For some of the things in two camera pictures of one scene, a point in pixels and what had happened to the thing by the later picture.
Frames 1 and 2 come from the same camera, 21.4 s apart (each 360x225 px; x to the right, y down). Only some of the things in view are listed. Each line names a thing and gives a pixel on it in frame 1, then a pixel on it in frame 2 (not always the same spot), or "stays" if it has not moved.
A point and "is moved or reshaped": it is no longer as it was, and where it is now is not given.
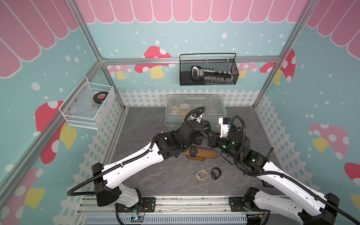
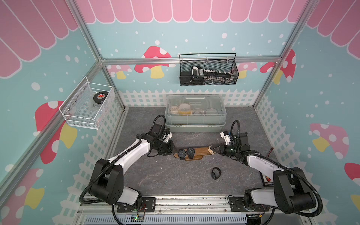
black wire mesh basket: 205,69 stays
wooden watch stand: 202,154 is moved or reshaped
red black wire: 272,149 stays
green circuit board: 137,218 stays
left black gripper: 201,134 -> 169,149
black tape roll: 100,96 stays
